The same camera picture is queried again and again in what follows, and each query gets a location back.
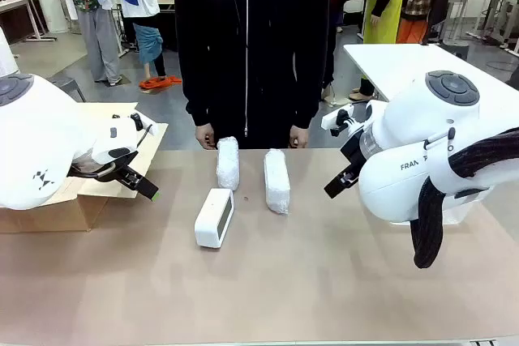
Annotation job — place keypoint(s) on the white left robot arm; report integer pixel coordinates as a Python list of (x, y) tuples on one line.
[(40, 139)]

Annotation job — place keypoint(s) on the black covered background table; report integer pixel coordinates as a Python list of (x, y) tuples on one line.
[(166, 26)]

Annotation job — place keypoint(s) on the bubble-wrapped clock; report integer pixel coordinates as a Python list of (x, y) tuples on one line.
[(277, 184), (228, 163)]

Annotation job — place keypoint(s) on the person's right hand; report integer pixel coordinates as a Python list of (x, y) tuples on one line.
[(204, 135)]

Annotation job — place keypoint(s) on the person in black hoodie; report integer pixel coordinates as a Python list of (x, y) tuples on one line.
[(251, 46)]

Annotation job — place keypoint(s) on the person in yellow apron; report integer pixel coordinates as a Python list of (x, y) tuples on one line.
[(385, 18)]

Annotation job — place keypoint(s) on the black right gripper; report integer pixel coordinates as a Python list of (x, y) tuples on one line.
[(354, 155)]

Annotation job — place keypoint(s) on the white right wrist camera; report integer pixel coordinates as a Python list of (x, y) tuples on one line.
[(334, 119)]

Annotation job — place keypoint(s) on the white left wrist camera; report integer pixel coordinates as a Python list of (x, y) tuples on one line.
[(148, 129)]

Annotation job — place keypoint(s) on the grey plastic stool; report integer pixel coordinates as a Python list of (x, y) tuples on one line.
[(67, 84)]

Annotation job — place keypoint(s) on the orange cloth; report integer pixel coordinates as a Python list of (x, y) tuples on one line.
[(160, 82)]

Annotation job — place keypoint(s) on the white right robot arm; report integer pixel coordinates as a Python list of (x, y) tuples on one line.
[(409, 139)]

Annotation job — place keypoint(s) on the figure in floral shirt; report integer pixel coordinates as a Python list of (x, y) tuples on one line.
[(99, 38)]

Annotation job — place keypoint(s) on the white side table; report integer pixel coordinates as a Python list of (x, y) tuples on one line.
[(389, 66)]

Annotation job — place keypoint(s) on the open cardboard box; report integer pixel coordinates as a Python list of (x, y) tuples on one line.
[(61, 216)]

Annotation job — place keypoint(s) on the person's left hand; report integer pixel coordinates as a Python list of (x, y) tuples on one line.
[(299, 137)]

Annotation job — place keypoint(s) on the person in plaid orange clothes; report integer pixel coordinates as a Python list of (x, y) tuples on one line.
[(417, 9)]

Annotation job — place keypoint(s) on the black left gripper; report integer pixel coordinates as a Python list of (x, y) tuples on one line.
[(121, 173)]

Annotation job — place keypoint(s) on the unwrapped white digital clock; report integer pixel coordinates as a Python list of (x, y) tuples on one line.
[(213, 220)]

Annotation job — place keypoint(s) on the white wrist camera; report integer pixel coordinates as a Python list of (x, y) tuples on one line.
[(334, 119), (148, 129)]

